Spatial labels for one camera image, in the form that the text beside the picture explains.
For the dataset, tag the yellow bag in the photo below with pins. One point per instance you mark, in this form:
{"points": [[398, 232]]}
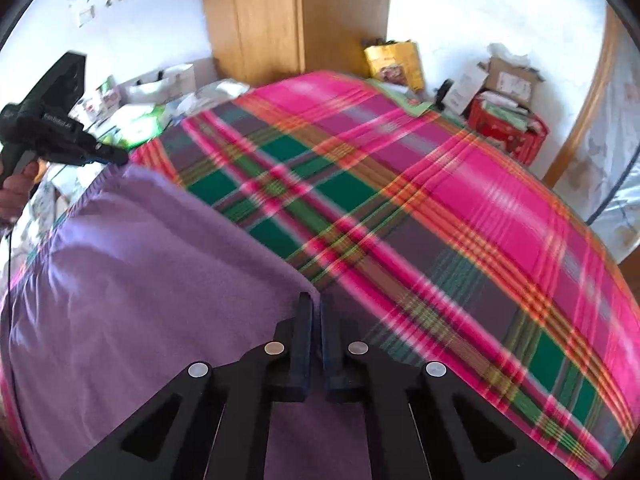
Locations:
{"points": [[395, 62]]}

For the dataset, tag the red basket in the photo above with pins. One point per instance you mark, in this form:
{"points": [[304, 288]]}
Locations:
{"points": [[505, 135]]}

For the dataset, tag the person's left hand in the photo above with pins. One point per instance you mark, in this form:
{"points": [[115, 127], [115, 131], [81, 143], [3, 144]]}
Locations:
{"points": [[17, 192]]}

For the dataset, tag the small black object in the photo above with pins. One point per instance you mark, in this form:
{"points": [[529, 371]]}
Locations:
{"points": [[442, 95]]}

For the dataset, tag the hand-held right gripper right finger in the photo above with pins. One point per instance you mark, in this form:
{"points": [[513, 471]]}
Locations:
{"points": [[326, 350]]}

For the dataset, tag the white carton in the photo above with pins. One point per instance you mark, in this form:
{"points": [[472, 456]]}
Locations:
{"points": [[465, 90]]}

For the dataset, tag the wooden wardrobe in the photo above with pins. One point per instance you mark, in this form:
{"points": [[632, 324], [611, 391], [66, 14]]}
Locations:
{"points": [[280, 20]]}

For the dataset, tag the pink green plaid blanket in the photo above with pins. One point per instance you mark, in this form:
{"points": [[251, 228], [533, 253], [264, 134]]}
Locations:
{"points": [[450, 210]]}

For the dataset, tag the white paper bag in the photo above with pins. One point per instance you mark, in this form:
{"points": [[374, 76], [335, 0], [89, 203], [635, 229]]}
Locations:
{"points": [[165, 85]]}

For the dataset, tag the green tissue pack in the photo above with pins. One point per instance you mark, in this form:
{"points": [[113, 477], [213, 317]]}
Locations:
{"points": [[135, 125]]}

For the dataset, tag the printed plastic door curtain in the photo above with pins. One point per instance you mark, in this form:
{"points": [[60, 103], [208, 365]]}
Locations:
{"points": [[610, 185]]}

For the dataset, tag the light green cloth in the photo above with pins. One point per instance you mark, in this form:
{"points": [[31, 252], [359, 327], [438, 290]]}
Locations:
{"points": [[415, 106]]}

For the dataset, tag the cardboard box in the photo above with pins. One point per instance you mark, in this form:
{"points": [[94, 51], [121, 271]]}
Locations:
{"points": [[510, 82]]}

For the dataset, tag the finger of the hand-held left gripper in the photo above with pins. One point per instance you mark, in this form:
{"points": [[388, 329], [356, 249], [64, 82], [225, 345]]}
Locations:
{"points": [[107, 152]]}

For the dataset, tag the wooden door frame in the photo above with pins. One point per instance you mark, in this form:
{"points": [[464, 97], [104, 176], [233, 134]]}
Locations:
{"points": [[585, 110]]}

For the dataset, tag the purple fleece pants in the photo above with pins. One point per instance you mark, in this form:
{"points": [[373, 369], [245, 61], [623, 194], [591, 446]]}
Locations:
{"points": [[150, 285]]}

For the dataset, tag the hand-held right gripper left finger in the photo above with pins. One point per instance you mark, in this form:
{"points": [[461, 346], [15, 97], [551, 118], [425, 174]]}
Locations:
{"points": [[307, 345]]}

